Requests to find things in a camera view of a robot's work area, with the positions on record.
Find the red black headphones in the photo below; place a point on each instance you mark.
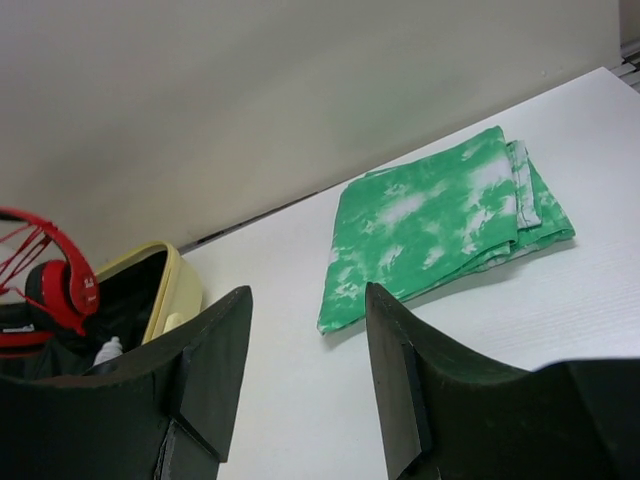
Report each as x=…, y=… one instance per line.
x=57, y=287

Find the small white bottle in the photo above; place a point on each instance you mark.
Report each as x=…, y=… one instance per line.
x=110, y=350

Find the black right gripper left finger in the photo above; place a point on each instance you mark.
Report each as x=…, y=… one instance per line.
x=164, y=410

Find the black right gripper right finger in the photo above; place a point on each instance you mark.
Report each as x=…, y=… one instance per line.
x=449, y=412

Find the green white tie-dye cloth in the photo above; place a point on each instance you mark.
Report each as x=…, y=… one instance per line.
x=418, y=226

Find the yellow hard-shell suitcase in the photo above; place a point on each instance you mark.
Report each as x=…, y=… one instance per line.
x=143, y=294

